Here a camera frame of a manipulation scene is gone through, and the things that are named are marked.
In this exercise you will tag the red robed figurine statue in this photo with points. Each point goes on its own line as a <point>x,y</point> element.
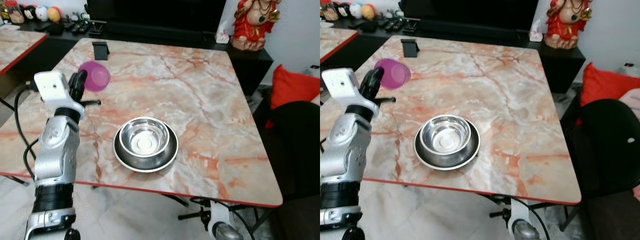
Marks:
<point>254,25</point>
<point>567,22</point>

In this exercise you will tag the orange yellow round doll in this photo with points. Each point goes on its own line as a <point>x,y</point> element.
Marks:
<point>368,11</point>
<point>54,14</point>

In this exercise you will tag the white blue round doll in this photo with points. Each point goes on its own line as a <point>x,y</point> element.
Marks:
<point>355,10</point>
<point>41,13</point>

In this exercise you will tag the black remote control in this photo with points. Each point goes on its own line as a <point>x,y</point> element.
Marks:
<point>392,24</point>
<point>79,27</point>

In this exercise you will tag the brown round doll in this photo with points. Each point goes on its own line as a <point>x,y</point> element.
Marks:
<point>329,13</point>
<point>16,15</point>

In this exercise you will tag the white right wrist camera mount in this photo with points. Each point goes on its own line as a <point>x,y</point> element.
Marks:
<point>219,215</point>
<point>520,212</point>

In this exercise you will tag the small white pink trinket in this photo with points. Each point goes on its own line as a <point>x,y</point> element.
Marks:
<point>222,38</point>
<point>536,35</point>

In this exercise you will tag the purple plastic cup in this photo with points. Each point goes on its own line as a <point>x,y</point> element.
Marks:
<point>395,74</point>
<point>96,76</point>

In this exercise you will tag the black white round doll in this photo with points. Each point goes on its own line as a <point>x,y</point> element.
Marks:
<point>343,9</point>
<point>30,12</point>

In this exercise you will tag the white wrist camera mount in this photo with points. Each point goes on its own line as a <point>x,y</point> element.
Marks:
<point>339,82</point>
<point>50,86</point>
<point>219,215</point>
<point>520,212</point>

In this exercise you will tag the black chair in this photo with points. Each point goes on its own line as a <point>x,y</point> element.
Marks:
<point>605,150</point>
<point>295,150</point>

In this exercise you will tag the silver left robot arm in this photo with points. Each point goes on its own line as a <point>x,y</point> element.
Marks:
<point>56,150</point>
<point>345,150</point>

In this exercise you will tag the stainless steel bowl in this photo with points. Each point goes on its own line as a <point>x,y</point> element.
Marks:
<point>146,145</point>
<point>447,142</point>

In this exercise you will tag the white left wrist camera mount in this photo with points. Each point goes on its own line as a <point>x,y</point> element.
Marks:
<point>339,82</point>
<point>50,86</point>

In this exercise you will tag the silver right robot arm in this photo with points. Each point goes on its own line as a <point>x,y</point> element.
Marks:
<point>229,233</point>
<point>526,231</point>

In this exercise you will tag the red cushion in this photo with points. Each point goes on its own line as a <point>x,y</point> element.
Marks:
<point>605,85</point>
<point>295,87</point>

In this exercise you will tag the small black stand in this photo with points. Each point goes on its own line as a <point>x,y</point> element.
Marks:
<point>101,50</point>
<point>410,47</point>

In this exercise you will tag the black television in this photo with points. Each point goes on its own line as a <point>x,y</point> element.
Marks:
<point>470,12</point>
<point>155,15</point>

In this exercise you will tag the black TV cabinet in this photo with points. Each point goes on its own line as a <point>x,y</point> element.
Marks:
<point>250,65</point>
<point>562,62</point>

